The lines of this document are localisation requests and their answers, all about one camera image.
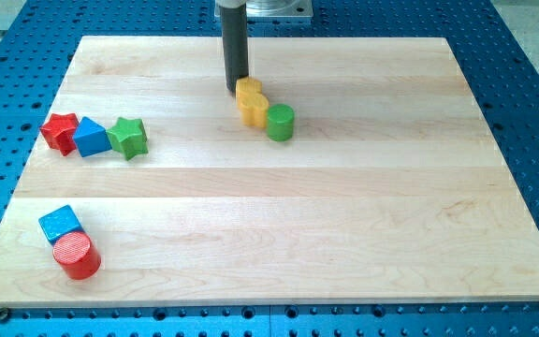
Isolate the yellow hexagon block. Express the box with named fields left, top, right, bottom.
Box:
left=236, top=77, right=263, bottom=99

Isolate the green star block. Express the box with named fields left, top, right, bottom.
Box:
left=106, top=117, right=149, bottom=161

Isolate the red star block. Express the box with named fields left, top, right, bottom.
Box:
left=39, top=113, right=79, bottom=156

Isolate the green cylinder block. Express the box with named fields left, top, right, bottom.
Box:
left=266, top=104, right=295, bottom=141

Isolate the yellow heart block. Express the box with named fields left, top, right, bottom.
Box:
left=237, top=93, right=270, bottom=129

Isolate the light wooden board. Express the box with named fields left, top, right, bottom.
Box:
left=0, top=36, right=539, bottom=308

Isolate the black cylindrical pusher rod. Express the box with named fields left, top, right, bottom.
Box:
left=216, top=0, right=249, bottom=94

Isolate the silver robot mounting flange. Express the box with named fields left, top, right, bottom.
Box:
left=213, top=0, right=313, bottom=20

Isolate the blue triangle block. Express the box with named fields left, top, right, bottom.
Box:
left=73, top=117, right=111, bottom=157

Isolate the red cylinder block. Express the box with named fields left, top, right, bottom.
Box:
left=52, top=231, right=101, bottom=280

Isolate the blue cube block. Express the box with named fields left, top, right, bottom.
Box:
left=38, top=205, right=84, bottom=245

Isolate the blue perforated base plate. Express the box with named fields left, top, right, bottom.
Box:
left=0, top=1, right=539, bottom=336

